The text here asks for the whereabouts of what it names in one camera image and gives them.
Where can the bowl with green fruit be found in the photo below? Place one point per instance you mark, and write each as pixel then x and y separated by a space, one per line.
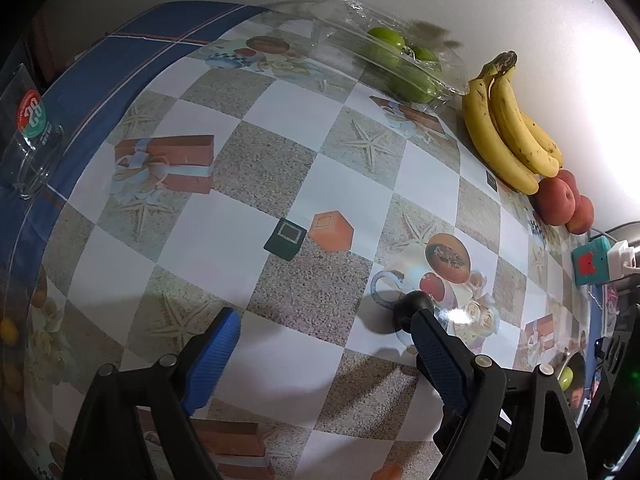
pixel 578 365

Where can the red peach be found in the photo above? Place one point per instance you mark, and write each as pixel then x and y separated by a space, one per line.
pixel 554 200

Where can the red apple, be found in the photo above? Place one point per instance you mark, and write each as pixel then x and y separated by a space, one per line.
pixel 571 179
pixel 582 215

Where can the clear glass mug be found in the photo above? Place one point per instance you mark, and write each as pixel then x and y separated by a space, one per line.
pixel 30 160

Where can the yellow banana bunch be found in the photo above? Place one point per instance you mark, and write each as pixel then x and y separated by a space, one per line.
pixel 500 130

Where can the checkered printed tablecloth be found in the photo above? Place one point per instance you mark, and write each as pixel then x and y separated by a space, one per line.
pixel 210 220

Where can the dark plum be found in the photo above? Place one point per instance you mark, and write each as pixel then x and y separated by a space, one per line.
pixel 405 307

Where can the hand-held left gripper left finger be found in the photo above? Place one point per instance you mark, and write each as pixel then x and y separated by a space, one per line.
pixel 210 360

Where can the red apple, middle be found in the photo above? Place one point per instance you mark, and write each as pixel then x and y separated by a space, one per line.
pixel 571 179

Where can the clear box of kumquats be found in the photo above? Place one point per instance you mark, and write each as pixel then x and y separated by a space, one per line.
pixel 20 290

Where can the pile of kumquats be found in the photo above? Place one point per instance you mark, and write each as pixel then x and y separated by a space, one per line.
pixel 9 331

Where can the teal plastic box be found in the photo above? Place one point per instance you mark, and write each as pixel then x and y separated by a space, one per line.
pixel 590 265

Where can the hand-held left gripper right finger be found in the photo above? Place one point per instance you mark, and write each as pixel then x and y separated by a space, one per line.
pixel 440 360

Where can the green jujube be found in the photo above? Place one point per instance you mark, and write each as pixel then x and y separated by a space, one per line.
pixel 422 54
pixel 386 37

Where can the clear plastic fruit package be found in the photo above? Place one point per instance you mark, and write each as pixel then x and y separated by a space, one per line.
pixel 345 20

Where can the red apple, right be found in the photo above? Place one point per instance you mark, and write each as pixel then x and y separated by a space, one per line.
pixel 582 215

